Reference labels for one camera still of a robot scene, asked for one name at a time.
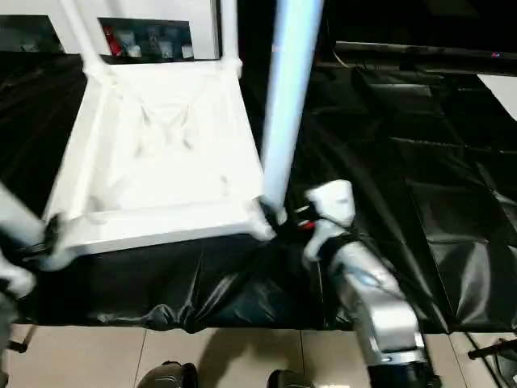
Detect white plastic table leg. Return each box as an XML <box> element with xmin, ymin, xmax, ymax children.
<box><xmin>61</xmin><ymin>0</ymin><xmax>116</xmax><ymax>82</ymax></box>
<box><xmin>220</xmin><ymin>0</ymin><xmax>243</xmax><ymax>78</ymax></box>
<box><xmin>0</xmin><ymin>182</ymin><xmax>59</xmax><ymax>264</ymax></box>
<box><xmin>258</xmin><ymin>0</ymin><xmax>326</xmax><ymax>215</ymax></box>

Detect white plastic table top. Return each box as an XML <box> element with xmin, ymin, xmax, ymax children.
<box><xmin>36</xmin><ymin>61</ymin><xmax>277</xmax><ymax>272</ymax></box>

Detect black work mat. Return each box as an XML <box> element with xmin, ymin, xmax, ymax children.
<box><xmin>0</xmin><ymin>53</ymin><xmax>517</xmax><ymax>334</ymax></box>

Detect dark robot right foot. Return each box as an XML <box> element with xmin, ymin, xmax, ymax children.
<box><xmin>267</xmin><ymin>369</ymin><xmax>320</xmax><ymax>388</ymax></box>

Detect dark robot foot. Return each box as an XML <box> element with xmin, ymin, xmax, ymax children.
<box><xmin>136</xmin><ymin>362</ymin><xmax>199</xmax><ymax>388</ymax></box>
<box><xmin>267</xmin><ymin>369</ymin><xmax>320</xmax><ymax>388</ymax></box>

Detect dark robot left foot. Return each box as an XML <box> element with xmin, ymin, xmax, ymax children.
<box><xmin>136</xmin><ymin>362</ymin><xmax>199</xmax><ymax>388</ymax></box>

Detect black side table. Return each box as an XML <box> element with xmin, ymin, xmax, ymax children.
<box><xmin>333</xmin><ymin>40</ymin><xmax>517</xmax><ymax>65</ymax></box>

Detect white glass-door cabinet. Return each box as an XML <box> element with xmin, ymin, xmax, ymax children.
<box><xmin>0</xmin><ymin>0</ymin><xmax>223</xmax><ymax>61</ymax></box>

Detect white paper sheet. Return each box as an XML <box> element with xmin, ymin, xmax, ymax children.
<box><xmin>478</xmin><ymin>74</ymin><xmax>517</xmax><ymax>120</ymax></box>

